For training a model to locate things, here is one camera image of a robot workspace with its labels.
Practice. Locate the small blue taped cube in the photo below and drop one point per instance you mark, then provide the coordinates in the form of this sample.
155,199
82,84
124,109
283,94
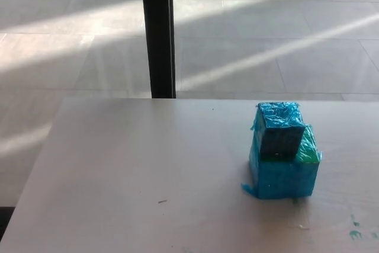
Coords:
279,130

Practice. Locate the big blue green taped cube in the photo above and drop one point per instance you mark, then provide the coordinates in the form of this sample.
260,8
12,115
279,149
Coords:
284,179

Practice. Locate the black vertical window frame post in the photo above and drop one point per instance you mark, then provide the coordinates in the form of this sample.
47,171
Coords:
158,33

